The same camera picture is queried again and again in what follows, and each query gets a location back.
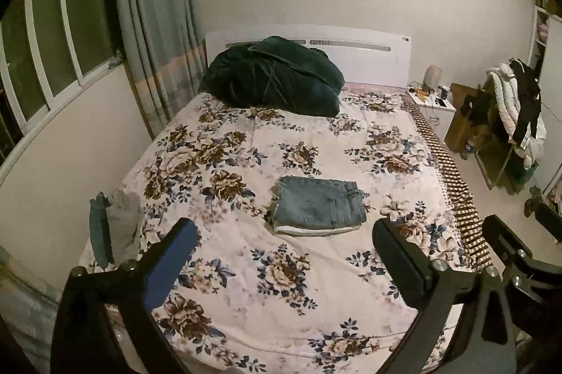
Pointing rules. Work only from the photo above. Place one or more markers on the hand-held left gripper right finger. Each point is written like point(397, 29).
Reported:
point(397, 264)

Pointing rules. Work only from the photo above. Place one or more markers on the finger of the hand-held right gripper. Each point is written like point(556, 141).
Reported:
point(505, 238)
point(549, 216)

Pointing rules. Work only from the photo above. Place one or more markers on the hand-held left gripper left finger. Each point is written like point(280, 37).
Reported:
point(172, 259)

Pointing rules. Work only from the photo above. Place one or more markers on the folded blue denim pants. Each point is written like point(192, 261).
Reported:
point(320, 202)

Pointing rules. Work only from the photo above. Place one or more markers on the grey garment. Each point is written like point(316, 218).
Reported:
point(125, 224)

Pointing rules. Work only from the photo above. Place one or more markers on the metal-framed chair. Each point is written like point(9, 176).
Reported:
point(500, 172)

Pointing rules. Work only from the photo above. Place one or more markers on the brown checkered blanket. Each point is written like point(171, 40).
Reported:
point(452, 180)

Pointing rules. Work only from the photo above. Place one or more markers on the teal garment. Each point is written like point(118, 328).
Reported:
point(99, 229)

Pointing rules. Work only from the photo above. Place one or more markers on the plastic bottle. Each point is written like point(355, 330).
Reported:
point(470, 149)

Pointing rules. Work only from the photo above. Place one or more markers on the bed with floral sheet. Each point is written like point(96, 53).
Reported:
point(263, 290)

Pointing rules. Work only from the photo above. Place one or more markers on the cardboard box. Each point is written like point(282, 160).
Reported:
point(459, 132)

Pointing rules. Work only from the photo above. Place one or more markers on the black garment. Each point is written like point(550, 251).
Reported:
point(529, 101)

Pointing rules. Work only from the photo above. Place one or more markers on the chair with hanging clothes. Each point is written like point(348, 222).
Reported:
point(505, 106)

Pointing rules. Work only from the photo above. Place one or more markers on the white wardrobe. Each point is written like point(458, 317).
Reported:
point(551, 93)

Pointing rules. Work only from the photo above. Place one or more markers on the white nightstand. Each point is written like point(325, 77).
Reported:
point(441, 119)

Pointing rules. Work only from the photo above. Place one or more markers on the pale striped cloth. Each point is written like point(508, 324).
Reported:
point(26, 312)

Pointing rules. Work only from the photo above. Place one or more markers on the black cup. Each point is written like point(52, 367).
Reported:
point(444, 93)

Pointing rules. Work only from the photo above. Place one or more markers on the small table lamp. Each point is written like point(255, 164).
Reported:
point(432, 77)

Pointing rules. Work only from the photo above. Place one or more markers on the white headboard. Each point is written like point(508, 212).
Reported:
point(373, 62)

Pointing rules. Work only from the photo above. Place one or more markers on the dark green duvet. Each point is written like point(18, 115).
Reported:
point(272, 77)

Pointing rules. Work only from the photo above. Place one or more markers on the grey-blue curtain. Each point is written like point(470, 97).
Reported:
point(153, 27)

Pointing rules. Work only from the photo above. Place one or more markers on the white-framed window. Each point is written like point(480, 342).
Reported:
point(52, 40)

